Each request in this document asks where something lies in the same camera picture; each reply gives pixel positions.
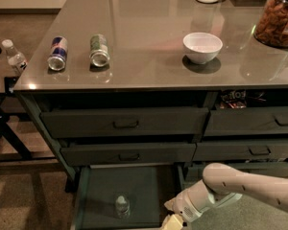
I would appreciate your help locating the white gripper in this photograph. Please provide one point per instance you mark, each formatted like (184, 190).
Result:
(186, 206)

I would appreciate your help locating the clear plastic water bottle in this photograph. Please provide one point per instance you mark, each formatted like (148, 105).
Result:
(122, 207)

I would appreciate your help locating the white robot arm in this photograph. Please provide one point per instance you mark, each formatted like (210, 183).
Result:
(222, 185)

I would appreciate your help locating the bottom right drawer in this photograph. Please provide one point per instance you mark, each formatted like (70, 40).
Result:
(278, 169)

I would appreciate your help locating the middle left drawer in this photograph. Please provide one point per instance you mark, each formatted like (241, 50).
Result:
(131, 153)

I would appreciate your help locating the open bottom left drawer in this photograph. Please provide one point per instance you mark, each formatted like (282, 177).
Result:
(147, 188)

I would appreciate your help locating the middle right drawer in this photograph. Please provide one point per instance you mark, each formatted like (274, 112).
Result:
(271, 149)

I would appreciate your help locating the top right drawer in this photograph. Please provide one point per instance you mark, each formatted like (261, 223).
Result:
(248, 121)

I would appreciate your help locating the top left drawer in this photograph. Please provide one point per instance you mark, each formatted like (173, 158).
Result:
(84, 123)

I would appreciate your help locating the water bottle on side table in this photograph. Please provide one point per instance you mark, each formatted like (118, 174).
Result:
(15, 58)

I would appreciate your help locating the dark snack bag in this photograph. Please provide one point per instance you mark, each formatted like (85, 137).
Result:
(235, 99)

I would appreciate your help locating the white ceramic bowl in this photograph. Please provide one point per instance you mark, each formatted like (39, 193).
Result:
(201, 48)

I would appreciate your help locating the green silver soda can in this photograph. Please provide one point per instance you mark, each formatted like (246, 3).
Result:
(99, 55)

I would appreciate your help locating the blue silver Red Bull can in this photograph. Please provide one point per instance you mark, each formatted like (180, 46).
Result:
(58, 55)

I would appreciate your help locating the clear snack jar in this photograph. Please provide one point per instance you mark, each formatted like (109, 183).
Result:
(272, 27)

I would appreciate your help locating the black side table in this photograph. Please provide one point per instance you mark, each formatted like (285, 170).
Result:
(11, 106)

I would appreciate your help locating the dark green cabinet frame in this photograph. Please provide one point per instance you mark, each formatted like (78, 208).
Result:
(48, 100)

